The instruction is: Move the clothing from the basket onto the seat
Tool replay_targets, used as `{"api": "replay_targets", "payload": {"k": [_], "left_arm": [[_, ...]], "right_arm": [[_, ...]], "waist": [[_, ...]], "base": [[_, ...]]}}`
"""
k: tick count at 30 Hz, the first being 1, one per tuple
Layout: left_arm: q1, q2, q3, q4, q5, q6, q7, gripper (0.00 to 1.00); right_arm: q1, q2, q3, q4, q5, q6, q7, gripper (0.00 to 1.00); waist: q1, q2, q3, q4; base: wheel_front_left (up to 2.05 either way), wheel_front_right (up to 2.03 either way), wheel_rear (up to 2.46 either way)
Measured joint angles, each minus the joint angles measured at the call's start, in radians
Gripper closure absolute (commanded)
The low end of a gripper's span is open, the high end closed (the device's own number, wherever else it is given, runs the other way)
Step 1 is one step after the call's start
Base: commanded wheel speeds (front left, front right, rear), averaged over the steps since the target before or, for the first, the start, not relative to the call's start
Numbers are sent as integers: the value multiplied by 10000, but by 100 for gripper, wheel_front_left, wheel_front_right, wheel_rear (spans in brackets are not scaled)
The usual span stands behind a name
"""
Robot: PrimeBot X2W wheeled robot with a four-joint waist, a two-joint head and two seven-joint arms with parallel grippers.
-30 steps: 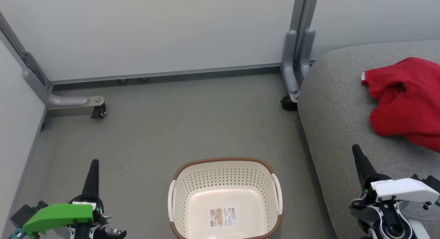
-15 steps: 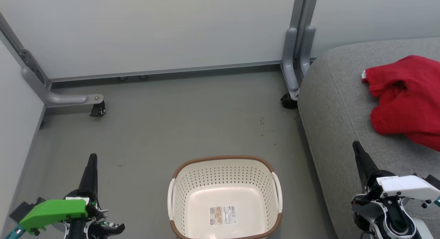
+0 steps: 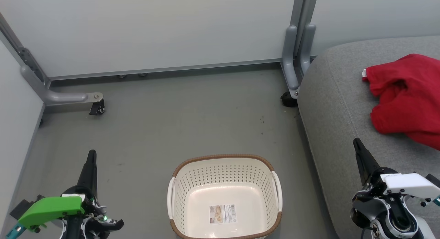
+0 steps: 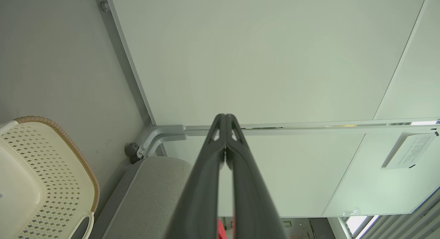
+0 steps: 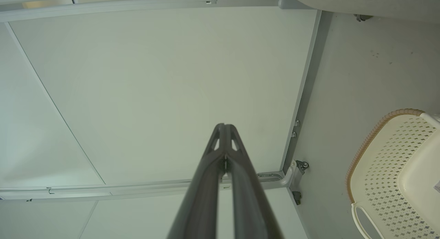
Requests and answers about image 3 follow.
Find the red clothing item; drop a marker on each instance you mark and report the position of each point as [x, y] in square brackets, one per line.
[409, 101]

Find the grey partition bottom rail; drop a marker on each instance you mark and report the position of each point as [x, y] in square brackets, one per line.
[172, 70]

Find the grey metal partition post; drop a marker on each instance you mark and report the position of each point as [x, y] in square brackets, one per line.
[302, 9]
[29, 62]

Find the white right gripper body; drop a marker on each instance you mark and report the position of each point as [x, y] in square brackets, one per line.
[409, 185]

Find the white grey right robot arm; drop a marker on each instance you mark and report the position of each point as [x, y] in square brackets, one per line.
[395, 218]

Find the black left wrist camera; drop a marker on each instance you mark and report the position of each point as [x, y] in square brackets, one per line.
[17, 208]

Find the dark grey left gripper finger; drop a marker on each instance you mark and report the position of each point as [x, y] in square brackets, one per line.
[90, 170]

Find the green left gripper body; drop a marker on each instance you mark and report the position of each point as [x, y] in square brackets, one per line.
[51, 208]

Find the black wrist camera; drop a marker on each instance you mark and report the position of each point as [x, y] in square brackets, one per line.
[17, 208]
[433, 180]

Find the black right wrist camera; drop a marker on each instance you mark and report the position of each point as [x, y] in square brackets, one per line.
[433, 180]

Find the paper label sticker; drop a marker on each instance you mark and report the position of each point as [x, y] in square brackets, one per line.
[222, 214]

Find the black caster wheel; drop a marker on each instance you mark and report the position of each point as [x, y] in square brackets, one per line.
[288, 100]
[97, 108]

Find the white perforated laundry basket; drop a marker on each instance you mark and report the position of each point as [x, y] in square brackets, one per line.
[223, 194]

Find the grey fabric sofa seat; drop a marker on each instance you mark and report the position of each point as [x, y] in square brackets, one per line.
[337, 112]

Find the grey metal partition foot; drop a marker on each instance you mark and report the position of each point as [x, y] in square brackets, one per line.
[65, 97]
[288, 57]

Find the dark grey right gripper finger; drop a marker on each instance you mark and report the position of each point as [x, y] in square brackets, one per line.
[366, 163]

